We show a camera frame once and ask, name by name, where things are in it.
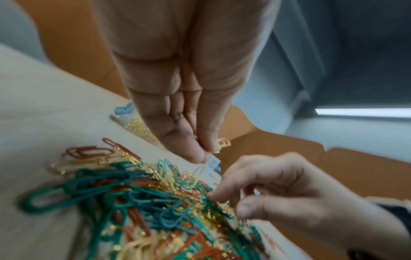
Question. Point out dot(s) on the ceiling light strip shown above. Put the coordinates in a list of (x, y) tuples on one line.
[(362, 112)]

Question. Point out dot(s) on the transparent box with blue latches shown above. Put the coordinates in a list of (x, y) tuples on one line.
[(123, 109), (213, 162)]

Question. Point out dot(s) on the person's right hand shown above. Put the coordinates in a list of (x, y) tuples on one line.
[(298, 195)]

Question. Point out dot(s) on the sorted heap of gold clips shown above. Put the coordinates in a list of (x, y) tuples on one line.
[(138, 127)]

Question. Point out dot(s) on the person's left hand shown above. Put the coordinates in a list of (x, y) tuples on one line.
[(186, 50)]

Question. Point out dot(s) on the pile of colored paper clips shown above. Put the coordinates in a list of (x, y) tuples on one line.
[(144, 203)]

